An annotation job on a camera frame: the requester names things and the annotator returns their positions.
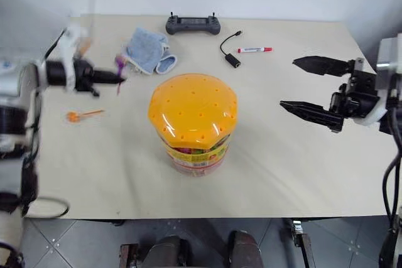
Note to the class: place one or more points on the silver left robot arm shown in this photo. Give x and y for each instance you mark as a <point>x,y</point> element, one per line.
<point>9,117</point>

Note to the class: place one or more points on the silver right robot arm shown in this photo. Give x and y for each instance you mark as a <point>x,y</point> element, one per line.
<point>387,54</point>

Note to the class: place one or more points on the metal table leg bracket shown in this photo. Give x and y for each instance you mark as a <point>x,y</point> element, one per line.
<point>303,239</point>

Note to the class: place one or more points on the light blue towel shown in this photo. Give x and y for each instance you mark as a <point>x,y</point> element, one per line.
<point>146,48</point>

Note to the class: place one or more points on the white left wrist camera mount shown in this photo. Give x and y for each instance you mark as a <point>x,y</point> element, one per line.
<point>69,42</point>

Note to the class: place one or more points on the orange lollipop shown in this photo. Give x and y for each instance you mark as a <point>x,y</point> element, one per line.
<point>73,116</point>

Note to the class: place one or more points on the rusty metal bracket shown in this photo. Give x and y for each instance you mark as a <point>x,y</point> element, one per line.
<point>127,255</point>

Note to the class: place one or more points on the lollipop jar with orange lid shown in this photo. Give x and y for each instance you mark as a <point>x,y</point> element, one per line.
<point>191,108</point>

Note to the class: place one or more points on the grey remote controller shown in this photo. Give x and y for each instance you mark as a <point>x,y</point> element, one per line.
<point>193,24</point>

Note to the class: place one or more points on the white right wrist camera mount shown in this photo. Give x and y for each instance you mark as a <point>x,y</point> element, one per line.
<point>373,117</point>

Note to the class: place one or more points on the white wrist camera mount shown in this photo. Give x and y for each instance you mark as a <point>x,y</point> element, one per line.
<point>373,117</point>
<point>69,42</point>

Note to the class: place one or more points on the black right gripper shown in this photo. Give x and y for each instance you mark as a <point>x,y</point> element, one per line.
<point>355,95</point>

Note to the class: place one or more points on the red whiteboard marker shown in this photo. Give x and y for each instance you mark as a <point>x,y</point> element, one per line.
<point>254,49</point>

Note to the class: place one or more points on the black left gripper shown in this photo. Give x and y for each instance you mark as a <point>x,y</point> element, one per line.
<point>83,75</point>

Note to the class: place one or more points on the purple lollipop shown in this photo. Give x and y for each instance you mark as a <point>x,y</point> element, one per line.
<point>120,61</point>

